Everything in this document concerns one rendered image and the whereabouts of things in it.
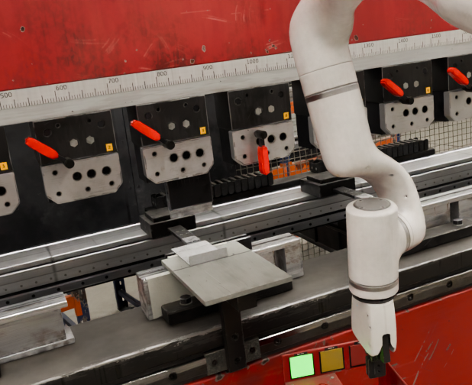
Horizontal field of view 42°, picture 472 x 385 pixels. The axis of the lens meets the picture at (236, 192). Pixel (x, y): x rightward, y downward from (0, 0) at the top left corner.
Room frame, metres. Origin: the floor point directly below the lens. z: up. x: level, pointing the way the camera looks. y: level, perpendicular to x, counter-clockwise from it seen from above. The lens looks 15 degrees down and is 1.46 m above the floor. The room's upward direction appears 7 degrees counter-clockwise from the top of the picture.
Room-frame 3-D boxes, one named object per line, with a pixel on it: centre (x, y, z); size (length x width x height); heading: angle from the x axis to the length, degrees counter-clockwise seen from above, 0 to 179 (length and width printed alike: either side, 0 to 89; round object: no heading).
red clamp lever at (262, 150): (1.30, -0.07, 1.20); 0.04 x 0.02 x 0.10; 23
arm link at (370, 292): (0.98, -0.22, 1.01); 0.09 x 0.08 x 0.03; 9
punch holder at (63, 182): (1.21, 0.31, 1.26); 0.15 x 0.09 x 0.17; 113
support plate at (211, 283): (1.16, 0.05, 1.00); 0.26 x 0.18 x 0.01; 23
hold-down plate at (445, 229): (1.48, -0.48, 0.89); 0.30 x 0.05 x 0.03; 113
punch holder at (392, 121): (1.52, -0.43, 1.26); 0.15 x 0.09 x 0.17; 113
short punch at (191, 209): (1.30, 0.10, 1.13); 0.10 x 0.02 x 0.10; 113
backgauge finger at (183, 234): (1.45, 0.16, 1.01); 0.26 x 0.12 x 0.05; 23
